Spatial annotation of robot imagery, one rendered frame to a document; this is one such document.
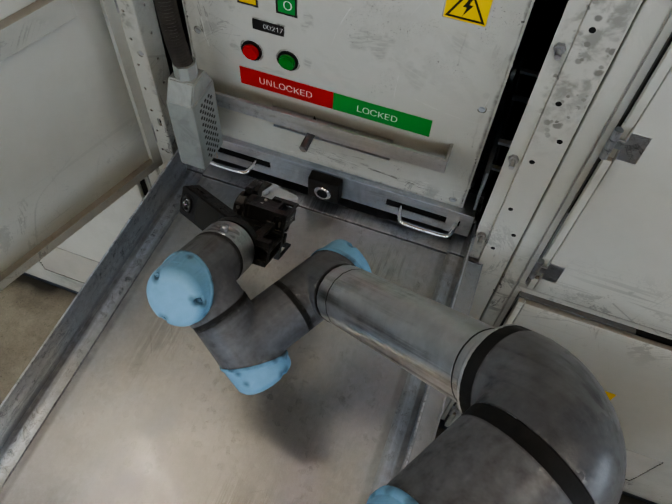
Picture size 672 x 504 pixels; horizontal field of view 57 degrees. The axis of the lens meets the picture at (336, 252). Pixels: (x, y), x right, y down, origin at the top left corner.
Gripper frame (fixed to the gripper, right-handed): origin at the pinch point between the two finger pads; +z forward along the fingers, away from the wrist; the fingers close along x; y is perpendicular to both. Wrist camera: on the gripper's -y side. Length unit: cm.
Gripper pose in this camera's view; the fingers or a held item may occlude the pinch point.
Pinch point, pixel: (271, 192)
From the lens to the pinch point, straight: 100.1
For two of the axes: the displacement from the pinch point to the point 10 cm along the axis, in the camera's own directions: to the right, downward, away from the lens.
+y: 9.4, 3.1, -1.6
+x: 2.1, -8.6, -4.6
